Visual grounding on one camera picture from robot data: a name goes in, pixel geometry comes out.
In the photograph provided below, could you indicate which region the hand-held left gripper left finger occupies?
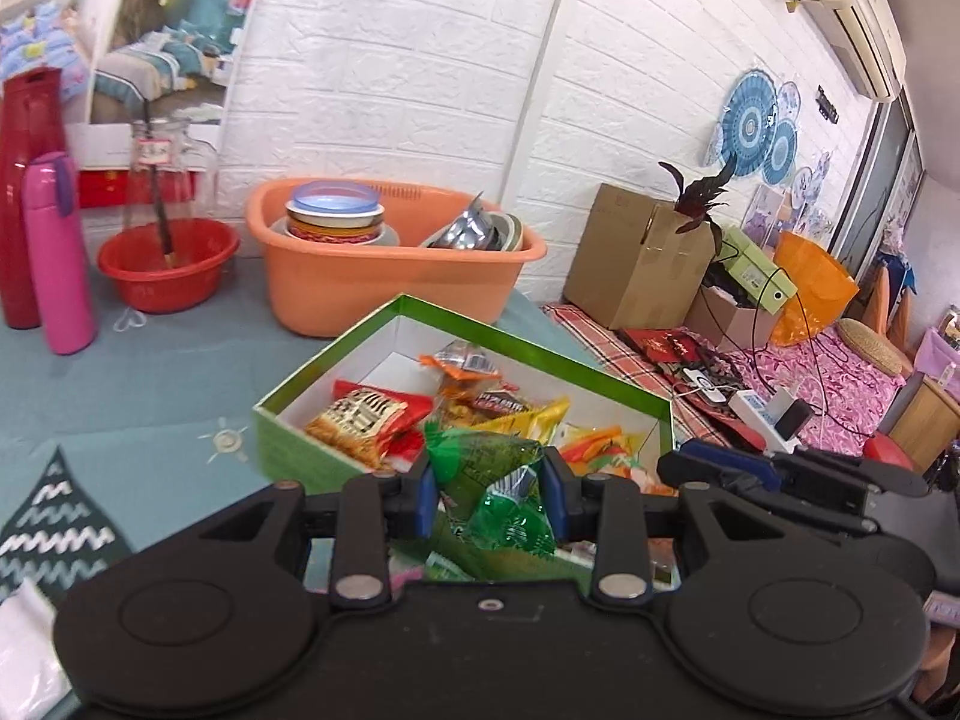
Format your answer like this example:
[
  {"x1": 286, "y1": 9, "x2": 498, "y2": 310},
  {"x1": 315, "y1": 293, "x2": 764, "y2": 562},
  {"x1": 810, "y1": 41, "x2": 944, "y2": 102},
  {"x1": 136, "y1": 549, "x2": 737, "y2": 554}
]
[{"x1": 199, "y1": 451, "x2": 440, "y2": 611}]

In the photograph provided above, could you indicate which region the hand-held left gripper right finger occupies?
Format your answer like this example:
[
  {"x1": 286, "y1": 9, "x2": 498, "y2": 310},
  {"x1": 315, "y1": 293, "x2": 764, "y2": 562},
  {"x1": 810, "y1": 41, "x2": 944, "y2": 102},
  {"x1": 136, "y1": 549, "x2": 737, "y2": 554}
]
[{"x1": 541, "y1": 448, "x2": 797, "y2": 607}]

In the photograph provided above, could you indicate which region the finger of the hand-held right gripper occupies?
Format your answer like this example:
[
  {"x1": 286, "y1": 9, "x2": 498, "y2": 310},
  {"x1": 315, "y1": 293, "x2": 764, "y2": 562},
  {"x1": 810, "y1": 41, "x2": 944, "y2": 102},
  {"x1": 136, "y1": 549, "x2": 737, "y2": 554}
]
[
  {"x1": 679, "y1": 437, "x2": 785, "y2": 482},
  {"x1": 657, "y1": 451, "x2": 775, "y2": 500}
]

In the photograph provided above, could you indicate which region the green snack packet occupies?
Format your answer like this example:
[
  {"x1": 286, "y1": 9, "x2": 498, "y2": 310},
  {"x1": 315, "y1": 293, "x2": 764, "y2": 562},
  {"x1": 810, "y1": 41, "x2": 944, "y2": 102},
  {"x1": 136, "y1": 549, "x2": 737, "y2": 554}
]
[{"x1": 424, "y1": 420, "x2": 565, "y2": 563}]

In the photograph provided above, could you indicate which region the orange fruit print packet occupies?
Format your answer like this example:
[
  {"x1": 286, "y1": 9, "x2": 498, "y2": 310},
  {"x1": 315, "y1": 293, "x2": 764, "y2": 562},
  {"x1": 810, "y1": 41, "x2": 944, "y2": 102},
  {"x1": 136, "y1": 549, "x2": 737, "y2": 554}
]
[{"x1": 559, "y1": 424, "x2": 646, "y2": 477}]

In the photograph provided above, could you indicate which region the red white snack packet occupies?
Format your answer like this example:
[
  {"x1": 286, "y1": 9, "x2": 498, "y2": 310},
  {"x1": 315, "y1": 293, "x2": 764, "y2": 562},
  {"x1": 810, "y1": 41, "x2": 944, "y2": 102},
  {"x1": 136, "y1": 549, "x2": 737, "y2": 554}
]
[{"x1": 306, "y1": 381, "x2": 436, "y2": 473}]

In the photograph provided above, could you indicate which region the green cardboard box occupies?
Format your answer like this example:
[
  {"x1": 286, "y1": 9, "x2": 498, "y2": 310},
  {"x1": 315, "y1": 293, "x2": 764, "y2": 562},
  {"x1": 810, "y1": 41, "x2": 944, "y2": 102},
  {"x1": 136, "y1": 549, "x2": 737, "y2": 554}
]
[{"x1": 253, "y1": 294, "x2": 676, "y2": 500}]

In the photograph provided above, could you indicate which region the person's right forearm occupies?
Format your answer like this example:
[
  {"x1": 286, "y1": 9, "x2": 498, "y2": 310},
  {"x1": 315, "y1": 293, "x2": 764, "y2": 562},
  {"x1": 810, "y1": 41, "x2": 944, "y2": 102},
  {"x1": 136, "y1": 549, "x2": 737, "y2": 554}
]
[{"x1": 919, "y1": 615, "x2": 960, "y2": 702}]

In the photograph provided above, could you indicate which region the white power strip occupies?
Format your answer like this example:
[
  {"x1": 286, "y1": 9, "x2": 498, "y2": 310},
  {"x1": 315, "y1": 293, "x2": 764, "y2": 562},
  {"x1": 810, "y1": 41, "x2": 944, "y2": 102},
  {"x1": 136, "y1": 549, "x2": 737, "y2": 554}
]
[{"x1": 727, "y1": 388, "x2": 800, "y2": 455}]

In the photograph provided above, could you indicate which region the red stool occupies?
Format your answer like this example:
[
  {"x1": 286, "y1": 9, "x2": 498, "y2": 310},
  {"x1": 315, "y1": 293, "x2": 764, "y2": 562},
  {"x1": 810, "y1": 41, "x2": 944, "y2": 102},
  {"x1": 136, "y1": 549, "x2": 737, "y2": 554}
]
[{"x1": 862, "y1": 435, "x2": 916, "y2": 466}]

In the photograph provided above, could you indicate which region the black charger plug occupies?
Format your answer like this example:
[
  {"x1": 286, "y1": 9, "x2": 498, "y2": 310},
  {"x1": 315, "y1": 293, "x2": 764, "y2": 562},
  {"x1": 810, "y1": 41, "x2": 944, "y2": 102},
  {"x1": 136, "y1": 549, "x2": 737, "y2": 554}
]
[{"x1": 776, "y1": 397, "x2": 815, "y2": 440}]

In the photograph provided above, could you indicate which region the yellow snack packet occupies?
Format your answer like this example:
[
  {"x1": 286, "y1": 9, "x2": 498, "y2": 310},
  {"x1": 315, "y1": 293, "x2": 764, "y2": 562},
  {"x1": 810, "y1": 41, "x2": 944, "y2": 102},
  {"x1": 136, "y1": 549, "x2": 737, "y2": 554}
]
[{"x1": 442, "y1": 397, "x2": 571, "y2": 451}]

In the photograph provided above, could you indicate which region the white charging device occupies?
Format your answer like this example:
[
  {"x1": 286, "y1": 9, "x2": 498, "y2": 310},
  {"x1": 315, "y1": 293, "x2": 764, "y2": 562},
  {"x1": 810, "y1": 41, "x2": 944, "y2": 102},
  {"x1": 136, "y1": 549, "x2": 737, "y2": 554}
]
[{"x1": 679, "y1": 367, "x2": 725, "y2": 398}]

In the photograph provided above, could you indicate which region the pink floral cloth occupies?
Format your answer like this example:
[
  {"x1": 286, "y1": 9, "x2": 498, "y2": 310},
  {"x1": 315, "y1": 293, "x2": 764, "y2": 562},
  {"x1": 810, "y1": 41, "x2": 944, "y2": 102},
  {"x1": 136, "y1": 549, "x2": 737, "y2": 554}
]
[{"x1": 720, "y1": 315, "x2": 908, "y2": 458}]

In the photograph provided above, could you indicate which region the dark brown snack packet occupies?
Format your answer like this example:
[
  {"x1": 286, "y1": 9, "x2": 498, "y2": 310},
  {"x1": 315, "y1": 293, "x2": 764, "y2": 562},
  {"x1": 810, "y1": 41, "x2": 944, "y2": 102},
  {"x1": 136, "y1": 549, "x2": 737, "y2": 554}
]
[{"x1": 476, "y1": 388, "x2": 533, "y2": 415}]

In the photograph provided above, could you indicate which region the wooden cabinet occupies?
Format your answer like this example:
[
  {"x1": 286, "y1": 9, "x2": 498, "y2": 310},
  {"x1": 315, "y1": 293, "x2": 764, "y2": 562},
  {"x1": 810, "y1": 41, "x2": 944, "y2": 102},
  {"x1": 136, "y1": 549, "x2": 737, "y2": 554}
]
[{"x1": 889, "y1": 371, "x2": 960, "y2": 473}]

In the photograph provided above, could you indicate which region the orange clear snack packet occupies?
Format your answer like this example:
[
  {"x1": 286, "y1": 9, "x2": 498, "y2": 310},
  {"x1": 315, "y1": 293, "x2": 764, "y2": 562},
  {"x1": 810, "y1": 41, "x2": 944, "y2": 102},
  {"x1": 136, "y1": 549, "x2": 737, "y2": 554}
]
[{"x1": 420, "y1": 341, "x2": 502, "y2": 402}]

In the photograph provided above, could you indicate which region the red gift box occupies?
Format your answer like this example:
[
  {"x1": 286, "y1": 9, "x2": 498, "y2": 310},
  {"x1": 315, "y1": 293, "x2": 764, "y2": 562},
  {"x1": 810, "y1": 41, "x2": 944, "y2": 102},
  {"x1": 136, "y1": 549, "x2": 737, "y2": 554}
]
[{"x1": 622, "y1": 326, "x2": 713, "y2": 370}]

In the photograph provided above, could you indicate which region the small cardboard box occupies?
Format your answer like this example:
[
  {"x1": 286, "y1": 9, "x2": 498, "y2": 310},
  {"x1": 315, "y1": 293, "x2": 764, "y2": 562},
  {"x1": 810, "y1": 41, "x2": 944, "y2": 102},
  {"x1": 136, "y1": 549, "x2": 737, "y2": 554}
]
[{"x1": 686, "y1": 285, "x2": 785, "y2": 350}]

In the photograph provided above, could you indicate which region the straw cushion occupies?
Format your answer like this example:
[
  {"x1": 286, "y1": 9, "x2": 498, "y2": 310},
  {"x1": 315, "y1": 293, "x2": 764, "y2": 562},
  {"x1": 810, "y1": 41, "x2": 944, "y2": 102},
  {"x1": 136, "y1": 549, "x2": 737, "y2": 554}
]
[{"x1": 836, "y1": 317, "x2": 905, "y2": 376}]

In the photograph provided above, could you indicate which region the plaid cloth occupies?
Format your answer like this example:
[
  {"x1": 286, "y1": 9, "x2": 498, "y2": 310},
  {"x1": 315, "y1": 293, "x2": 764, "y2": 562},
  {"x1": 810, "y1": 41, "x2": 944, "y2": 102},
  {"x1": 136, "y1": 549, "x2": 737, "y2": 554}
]
[{"x1": 541, "y1": 301, "x2": 751, "y2": 451}]

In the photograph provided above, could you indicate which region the orange plastic bag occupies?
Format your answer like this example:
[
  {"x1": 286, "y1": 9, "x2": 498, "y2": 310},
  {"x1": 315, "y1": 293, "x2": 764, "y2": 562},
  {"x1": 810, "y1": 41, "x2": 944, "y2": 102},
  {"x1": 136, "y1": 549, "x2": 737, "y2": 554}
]
[{"x1": 772, "y1": 231, "x2": 860, "y2": 347}]

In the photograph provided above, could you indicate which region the green shoebox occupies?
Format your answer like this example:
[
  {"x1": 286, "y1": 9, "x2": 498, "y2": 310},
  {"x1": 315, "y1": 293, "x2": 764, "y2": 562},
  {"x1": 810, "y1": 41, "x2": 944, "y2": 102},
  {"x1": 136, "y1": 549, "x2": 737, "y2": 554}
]
[{"x1": 709, "y1": 225, "x2": 797, "y2": 316}]

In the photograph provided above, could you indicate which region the orange plastic tub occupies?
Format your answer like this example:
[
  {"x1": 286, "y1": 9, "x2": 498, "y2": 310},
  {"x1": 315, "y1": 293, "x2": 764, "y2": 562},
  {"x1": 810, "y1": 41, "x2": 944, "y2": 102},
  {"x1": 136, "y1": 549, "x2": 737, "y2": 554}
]
[{"x1": 246, "y1": 176, "x2": 547, "y2": 338}]

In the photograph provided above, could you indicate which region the large cardboard box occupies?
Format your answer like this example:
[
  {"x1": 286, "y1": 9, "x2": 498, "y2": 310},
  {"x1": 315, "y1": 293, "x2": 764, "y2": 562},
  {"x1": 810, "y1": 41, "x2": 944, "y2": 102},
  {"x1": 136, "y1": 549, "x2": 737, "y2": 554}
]
[{"x1": 564, "y1": 181, "x2": 725, "y2": 331}]

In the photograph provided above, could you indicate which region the dark red leafed plant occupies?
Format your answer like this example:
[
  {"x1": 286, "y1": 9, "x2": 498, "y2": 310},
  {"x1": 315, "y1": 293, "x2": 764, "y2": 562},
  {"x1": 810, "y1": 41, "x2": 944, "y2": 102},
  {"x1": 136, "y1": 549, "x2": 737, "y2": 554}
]
[{"x1": 658, "y1": 160, "x2": 740, "y2": 252}]

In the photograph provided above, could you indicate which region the teal printed tablecloth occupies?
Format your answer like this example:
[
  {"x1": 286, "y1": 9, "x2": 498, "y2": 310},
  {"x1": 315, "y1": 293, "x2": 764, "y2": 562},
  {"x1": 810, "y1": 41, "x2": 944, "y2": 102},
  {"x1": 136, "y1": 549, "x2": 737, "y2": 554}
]
[{"x1": 0, "y1": 262, "x2": 623, "y2": 691}]

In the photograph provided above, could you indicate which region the white green bowl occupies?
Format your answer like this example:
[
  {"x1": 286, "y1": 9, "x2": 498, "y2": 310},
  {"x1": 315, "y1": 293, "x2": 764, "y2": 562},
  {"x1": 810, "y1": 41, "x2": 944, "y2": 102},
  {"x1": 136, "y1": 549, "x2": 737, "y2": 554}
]
[{"x1": 487, "y1": 214, "x2": 526, "y2": 252}]

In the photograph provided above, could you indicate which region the steel bowl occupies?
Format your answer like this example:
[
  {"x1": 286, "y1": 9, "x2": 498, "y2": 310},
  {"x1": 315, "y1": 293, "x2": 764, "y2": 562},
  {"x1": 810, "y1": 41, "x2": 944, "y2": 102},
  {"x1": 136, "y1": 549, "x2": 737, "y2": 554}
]
[{"x1": 427, "y1": 191, "x2": 500, "y2": 250}]

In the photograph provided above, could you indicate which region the stack of bowls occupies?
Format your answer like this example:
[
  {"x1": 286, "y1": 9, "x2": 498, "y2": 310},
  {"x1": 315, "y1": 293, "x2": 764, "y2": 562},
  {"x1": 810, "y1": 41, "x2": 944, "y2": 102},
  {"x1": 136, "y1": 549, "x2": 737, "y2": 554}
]
[{"x1": 271, "y1": 204, "x2": 398, "y2": 247}]

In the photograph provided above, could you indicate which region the glass sliding door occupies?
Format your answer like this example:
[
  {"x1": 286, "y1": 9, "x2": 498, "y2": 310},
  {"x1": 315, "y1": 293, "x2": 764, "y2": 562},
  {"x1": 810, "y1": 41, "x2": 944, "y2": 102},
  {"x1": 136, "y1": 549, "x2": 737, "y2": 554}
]
[{"x1": 832, "y1": 97, "x2": 925, "y2": 278}]

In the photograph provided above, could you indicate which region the blue lidded bowl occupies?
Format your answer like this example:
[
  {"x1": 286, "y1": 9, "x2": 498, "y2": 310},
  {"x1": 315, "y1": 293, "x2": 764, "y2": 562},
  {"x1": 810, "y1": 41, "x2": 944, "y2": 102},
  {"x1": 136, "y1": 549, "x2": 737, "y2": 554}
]
[{"x1": 289, "y1": 181, "x2": 376, "y2": 220}]

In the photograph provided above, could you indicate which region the large blue paper fan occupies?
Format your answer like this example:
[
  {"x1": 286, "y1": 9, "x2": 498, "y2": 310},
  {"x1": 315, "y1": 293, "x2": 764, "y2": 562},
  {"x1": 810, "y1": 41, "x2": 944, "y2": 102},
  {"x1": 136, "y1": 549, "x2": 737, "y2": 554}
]
[{"x1": 705, "y1": 69, "x2": 781, "y2": 177}]

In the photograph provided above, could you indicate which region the red plastic basin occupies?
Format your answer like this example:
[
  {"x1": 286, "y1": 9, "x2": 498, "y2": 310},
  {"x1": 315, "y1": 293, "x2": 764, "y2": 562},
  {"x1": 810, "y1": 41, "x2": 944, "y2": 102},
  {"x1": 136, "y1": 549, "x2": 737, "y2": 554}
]
[{"x1": 97, "y1": 217, "x2": 241, "y2": 314}]

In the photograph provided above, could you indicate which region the dark stirring stick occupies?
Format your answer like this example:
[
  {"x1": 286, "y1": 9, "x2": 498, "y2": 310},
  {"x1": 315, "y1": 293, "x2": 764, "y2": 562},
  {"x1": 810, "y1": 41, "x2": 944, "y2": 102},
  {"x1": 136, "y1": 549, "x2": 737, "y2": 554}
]
[{"x1": 141, "y1": 101, "x2": 178, "y2": 268}]

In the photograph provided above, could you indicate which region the glass pitcher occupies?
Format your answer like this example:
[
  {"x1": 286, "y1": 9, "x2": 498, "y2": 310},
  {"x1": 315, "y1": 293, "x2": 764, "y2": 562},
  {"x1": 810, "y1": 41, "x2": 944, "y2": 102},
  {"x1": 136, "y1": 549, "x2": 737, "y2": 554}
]
[{"x1": 120, "y1": 116, "x2": 220, "y2": 271}]

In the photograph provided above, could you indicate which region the white cloth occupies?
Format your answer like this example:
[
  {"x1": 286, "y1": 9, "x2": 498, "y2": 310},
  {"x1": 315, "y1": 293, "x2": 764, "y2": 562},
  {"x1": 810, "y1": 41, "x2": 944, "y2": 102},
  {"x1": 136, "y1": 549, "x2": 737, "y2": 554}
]
[{"x1": 0, "y1": 577, "x2": 72, "y2": 713}]

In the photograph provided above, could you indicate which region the pink thermos bottle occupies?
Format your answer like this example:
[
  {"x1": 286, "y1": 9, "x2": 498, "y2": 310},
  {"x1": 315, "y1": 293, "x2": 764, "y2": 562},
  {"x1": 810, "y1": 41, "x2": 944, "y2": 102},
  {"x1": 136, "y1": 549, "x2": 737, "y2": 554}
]
[{"x1": 21, "y1": 151, "x2": 97, "y2": 355}]

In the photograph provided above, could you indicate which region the white air conditioner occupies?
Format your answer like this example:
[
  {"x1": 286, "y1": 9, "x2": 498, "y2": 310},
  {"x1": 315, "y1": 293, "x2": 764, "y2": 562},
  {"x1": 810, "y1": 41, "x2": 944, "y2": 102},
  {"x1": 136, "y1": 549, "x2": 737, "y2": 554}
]
[{"x1": 799, "y1": 0, "x2": 908, "y2": 102}]

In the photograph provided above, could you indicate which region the red thermos jug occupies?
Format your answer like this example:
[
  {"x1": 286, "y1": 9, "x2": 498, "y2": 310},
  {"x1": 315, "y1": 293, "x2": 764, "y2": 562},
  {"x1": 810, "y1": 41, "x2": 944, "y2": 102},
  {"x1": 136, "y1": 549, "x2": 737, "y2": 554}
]
[{"x1": 0, "y1": 66, "x2": 68, "y2": 329}]

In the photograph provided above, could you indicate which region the bedding wall poster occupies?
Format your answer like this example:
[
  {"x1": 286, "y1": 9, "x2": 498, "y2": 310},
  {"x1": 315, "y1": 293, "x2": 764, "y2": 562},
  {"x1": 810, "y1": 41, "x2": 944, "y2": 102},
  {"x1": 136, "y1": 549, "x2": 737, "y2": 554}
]
[{"x1": 0, "y1": 0, "x2": 267, "y2": 128}]

